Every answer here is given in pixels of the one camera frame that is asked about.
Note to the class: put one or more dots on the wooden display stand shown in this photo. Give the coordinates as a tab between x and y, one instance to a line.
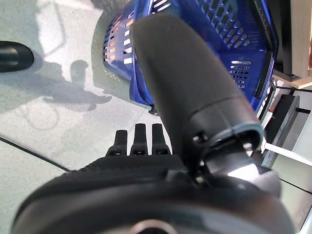
302	36

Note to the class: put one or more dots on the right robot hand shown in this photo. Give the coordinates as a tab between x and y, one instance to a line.
182	85

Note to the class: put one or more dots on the blue plastic shopping basket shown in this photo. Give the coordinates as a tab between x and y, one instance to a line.
139	90

